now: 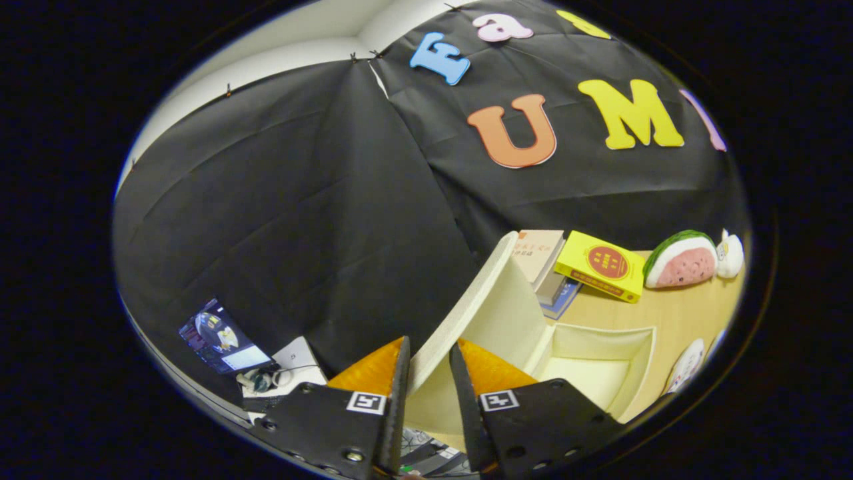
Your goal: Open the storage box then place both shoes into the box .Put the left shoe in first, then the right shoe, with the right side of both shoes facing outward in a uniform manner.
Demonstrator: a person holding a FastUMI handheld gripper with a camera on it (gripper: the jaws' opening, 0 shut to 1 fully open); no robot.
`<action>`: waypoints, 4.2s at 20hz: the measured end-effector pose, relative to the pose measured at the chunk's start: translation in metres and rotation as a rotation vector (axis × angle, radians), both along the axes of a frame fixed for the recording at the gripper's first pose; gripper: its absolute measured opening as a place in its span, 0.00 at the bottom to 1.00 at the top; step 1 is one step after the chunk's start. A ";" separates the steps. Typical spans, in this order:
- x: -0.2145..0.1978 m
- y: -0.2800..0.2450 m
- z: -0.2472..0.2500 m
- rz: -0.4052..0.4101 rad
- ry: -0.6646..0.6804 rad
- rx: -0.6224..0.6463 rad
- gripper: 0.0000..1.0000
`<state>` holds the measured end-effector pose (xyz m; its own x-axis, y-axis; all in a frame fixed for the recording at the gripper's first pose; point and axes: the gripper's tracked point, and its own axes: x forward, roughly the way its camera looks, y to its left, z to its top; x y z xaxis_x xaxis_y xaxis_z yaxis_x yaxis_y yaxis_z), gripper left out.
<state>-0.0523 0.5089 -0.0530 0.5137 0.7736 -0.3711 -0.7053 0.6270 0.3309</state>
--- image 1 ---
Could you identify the blue book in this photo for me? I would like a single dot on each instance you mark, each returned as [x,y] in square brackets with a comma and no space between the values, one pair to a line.
[563,303]

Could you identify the cream fabric storage box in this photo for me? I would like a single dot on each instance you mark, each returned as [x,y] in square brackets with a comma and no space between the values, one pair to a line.
[506,313]

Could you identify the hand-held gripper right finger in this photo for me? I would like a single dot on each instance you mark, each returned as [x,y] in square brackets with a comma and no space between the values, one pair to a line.
[474,426]

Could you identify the white plush toy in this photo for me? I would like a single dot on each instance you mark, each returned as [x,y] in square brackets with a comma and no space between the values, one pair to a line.
[730,256]

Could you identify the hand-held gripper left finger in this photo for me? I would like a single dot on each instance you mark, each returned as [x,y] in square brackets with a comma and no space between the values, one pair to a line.
[394,413]

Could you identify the laptop with lit screen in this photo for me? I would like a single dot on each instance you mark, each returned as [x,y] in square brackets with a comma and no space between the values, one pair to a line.
[223,340]

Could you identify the watermelon slice plush toy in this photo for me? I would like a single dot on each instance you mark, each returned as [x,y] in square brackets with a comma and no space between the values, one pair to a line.
[683,263]

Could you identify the yellow book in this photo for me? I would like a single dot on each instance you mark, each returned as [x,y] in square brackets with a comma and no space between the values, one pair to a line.
[600,266]

